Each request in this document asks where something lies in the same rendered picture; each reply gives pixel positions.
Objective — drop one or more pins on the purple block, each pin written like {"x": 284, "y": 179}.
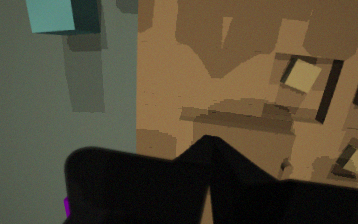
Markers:
{"x": 67, "y": 209}

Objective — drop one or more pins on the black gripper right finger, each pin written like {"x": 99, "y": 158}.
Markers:
{"x": 242, "y": 193}

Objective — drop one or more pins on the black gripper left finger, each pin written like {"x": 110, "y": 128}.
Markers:
{"x": 167, "y": 191}

